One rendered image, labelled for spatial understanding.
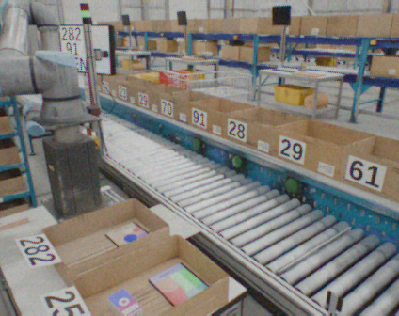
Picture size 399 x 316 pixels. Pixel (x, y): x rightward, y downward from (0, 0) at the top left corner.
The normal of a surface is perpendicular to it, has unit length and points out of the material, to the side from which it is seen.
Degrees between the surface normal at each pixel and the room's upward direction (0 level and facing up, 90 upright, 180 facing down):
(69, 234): 89
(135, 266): 89
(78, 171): 90
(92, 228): 88
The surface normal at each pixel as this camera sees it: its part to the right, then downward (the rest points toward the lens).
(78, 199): 0.65, 0.27
